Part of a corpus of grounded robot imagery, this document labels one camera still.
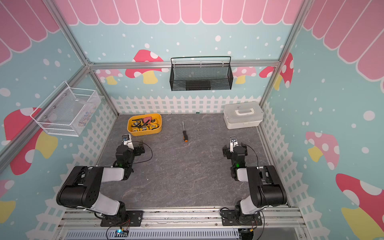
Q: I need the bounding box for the yellow storage tray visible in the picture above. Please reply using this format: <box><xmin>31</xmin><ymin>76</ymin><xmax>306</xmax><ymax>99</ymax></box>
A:
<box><xmin>127</xmin><ymin>114</ymin><xmax>162</xmax><ymax>137</ymax></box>

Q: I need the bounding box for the pink tape measure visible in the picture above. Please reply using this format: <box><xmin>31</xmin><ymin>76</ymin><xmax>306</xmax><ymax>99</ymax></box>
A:
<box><xmin>143</xmin><ymin>117</ymin><xmax>152</xmax><ymax>125</ymax></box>

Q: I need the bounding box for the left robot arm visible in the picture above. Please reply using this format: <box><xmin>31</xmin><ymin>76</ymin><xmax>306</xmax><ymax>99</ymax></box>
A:
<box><xmin>56</xmin><ymin>135</ymin><xmax>145</xmax><ymax>226</ymax></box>

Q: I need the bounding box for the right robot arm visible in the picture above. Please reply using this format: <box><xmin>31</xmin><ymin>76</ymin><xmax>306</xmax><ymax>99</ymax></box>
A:
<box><xmin>222</xmin><ymin>136</ymin><xmax>288</xmax><ymax>225</ymax></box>

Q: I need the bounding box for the white plastic toolbox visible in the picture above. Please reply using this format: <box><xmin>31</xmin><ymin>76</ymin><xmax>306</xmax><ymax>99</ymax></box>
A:
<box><xmin>224</xmin><ymin>102</ymin><xmax>264</xmax><ymax>130</ymax></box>

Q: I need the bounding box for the black orange screwdriver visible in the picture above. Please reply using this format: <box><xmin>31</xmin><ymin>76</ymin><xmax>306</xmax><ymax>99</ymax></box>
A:
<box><xmin>182</xmin><ymin>122</ymin><xmax>189</xmax><ymax>143</ymax></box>

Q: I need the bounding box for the green lit circuit board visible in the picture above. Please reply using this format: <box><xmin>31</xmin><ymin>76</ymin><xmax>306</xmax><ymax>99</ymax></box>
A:
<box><xmin>114</xmin><ymin>229</ymin><xmax>129</xmax><ymax>238</ymax></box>

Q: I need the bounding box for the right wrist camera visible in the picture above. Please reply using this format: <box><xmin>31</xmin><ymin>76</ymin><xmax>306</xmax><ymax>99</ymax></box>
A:
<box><xmin>230</xmin><ymin>136</ymin><xmax>238</xmax><ymax>144</ymax></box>

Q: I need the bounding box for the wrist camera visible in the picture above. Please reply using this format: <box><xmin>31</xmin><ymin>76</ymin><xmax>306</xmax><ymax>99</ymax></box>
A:
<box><xmin>230</xmin><ymin>136</ymin><xmax>238</xmax><ymax>144</ymax></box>
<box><xmin>122</xmin><ymin>134</ymin><xmax>132</xmax><ymax>145</ymax></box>

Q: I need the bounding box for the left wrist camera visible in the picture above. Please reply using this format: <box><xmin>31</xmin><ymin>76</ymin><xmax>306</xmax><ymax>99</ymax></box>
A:
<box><xmin>122</xmin><ymin>134</ymin><xmax>132</xmax><ymax>145</ymax></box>

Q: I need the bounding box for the white wire wall basket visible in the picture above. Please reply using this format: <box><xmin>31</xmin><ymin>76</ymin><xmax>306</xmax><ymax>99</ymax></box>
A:
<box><xmin>30</xmin><ymin>82</ymin><xmax>102</xmax><ymax>137</ymax></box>

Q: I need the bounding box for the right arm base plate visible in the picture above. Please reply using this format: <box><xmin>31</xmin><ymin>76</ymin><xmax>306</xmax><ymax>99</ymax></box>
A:
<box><xmin>220</xmin><ymin>208</ymin><xmax>263</xmax><ymax>227</ymax></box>

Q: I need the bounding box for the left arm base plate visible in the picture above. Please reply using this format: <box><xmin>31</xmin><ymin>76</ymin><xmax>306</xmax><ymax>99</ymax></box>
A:
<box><xmin>100</xmin><ymin>211</ymin><xmax>144</xmax><ymax>227</ymax></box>

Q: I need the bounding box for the black mesh wall basket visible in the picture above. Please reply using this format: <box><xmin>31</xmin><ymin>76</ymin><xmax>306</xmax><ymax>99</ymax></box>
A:
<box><xmin>170</xmin><ymin>56</ymin><xmax>234</xmax><ymax>91</ymax></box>

